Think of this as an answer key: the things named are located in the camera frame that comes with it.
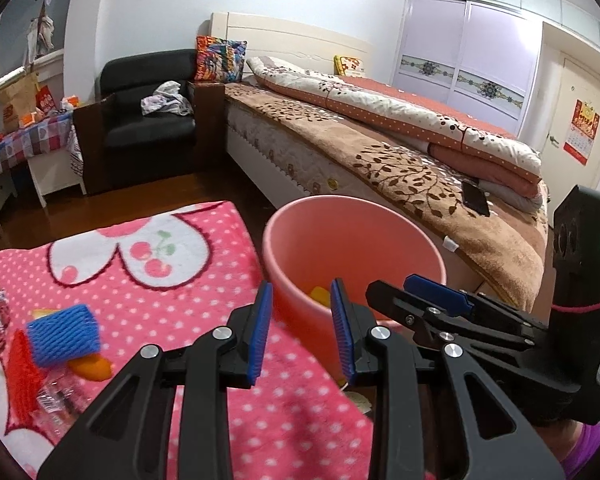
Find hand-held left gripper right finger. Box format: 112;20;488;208
330;277;566;480

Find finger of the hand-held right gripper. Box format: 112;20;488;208
366;280;551;361
404;274;551;336

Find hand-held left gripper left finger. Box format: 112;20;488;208
36;280;274;480

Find pink plastic bucket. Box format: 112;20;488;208
262;195;448;386

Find blue foam net sleeve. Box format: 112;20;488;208
25;304;101;367

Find clear plastic wrapper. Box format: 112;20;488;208
35;375;81;416

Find red foam net sleeve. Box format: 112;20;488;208
2;330;48;423

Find pink polka-dot blanket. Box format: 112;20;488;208
0;200;381;480

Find black phone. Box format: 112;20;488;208
461;180;491;217

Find brown leaf-pattern blanket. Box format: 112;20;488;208
223;82;548;311

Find white door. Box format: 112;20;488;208
537;22;600;196

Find folded floral quilt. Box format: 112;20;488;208
246;56;543;211

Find black leather armchair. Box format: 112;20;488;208
73;49;226;196

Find yellow floral cushion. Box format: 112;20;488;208
333;55;366;77

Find lilac sliding wardrobe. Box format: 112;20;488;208
392;0;600;136

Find crumpled white clothes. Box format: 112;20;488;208
140;80;193;117

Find colourful patterned cushion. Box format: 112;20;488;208
195;35;247;83

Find white bed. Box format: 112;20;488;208
209;11;551;311

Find table with checked cloth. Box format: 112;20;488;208
0;110;86;226

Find red gift bag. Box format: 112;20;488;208
34;85;56;115

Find brown paper bag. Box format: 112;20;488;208
0;72;41;131

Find wooden coat rack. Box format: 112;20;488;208
25;0;56;66

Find large window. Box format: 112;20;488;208
0;0;81;96

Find red wall calendar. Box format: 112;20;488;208
563;99;600;166

